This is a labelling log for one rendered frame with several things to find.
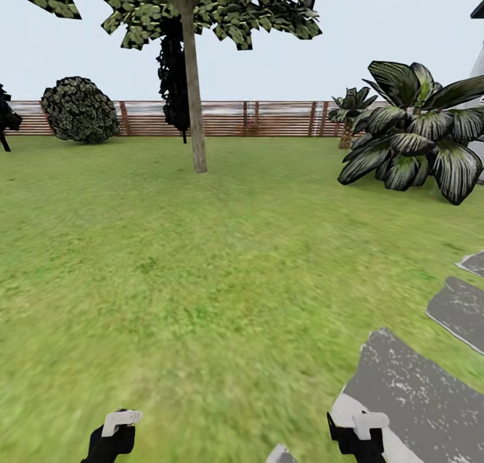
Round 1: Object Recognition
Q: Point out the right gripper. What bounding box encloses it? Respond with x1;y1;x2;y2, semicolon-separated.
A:
329;419;385;463

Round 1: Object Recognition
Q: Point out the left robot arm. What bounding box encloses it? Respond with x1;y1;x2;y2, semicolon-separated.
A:
80;410;143;463

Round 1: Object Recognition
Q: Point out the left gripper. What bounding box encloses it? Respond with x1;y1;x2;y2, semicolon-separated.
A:
88;425;135;463

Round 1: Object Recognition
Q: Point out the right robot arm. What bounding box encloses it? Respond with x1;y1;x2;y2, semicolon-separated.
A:
329;410;389;463

